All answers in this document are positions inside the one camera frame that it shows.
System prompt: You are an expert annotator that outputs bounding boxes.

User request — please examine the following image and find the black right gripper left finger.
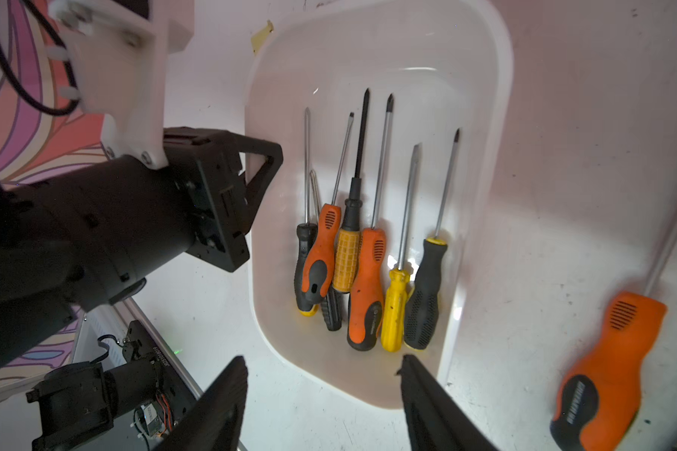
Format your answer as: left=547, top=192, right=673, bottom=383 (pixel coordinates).
left=156, top=356, right=248, bottom=451

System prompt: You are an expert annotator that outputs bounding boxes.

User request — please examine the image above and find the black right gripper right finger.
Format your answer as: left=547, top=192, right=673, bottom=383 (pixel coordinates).
left=397, top=354, right=496, bottom=450

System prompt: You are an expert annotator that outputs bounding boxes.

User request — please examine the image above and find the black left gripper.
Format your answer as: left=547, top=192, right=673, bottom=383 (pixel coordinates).
left=11, top=128, right=283, bottom=310

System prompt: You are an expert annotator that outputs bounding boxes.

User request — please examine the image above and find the small black orange screwdriver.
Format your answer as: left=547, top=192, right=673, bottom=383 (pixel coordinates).
left=308, top=168, right=345, bottom=333

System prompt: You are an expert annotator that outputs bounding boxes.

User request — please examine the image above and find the orange phillips screwdriver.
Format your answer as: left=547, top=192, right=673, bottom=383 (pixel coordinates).
left=347, top=94, right=394, bottom=351

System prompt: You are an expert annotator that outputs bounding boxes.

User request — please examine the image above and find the orange flathead screwdriver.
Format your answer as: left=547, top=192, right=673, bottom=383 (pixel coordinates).
left=550, top=210, right=677, bottom=450

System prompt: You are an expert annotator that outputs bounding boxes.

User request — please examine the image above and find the white plastic storage box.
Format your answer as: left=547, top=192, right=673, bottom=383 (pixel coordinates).
left=246, top=1, right=513, bottom=410

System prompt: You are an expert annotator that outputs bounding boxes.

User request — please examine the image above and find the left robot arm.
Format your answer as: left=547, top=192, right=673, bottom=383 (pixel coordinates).
left=0, top=1, right=283, bottom=387

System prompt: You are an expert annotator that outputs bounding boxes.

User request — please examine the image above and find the yellow flathead screwdriver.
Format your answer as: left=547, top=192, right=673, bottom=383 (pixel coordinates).
left=381, top=144, right=421, bottom=353

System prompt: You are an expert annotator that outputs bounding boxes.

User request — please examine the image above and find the black yellow-collar phillips screwdriver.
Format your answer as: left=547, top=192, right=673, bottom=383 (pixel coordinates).
left=404, top=128, right=462, bottom=351

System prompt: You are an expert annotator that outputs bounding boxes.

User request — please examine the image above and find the yellow black-shaft screwdriver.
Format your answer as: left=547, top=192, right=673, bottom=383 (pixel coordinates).
left=332, top=88, right=370, bottom=293

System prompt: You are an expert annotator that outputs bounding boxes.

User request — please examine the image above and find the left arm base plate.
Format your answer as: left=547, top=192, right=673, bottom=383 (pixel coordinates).
left=26, top=321, right=197, bottom=450

